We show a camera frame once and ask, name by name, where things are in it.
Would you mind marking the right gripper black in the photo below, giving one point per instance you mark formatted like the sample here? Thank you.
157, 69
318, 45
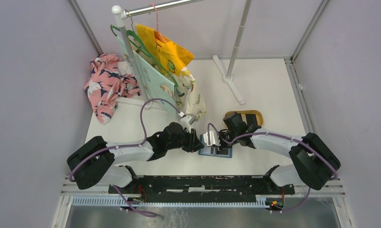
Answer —
222, 147

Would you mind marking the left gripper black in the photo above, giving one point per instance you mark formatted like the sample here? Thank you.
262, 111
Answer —
194, 144

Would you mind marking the blue leather card holder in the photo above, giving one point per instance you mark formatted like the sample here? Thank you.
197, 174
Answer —
208, 151

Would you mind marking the tan oval card tray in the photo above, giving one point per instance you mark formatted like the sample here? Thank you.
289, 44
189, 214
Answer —
256, 116

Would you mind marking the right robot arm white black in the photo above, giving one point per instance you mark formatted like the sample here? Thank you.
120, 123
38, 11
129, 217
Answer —
313, 163

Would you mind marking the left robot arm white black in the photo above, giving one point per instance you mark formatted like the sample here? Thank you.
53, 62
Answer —
99, 161

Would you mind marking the cream printed garment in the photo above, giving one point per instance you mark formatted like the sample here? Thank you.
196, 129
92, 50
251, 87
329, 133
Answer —
189, 98

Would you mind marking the mint green printed cloth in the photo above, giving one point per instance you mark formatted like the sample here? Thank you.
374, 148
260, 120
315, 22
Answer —
155, 84

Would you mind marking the yellow garment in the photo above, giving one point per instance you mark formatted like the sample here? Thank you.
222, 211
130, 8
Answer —
169, 54

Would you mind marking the pink patterned garment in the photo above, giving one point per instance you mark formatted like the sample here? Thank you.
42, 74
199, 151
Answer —
107, 84

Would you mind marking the pink clothes hanger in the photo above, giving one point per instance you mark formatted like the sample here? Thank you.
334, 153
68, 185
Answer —
157, 23

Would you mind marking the green clothes hanger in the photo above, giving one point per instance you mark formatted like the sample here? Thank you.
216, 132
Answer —
138, 43

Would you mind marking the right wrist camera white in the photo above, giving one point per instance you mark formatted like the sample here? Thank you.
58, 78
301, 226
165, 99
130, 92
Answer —
211, 139

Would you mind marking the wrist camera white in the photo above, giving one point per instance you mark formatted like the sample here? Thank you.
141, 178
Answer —
186, 122
211, 139

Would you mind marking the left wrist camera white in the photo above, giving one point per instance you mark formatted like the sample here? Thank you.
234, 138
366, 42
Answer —
186, 122

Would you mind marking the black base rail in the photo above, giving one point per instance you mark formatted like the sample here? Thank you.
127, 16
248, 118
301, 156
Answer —
192, 189

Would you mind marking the white slotted cable duct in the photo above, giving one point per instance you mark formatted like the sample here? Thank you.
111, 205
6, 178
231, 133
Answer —
117, 201

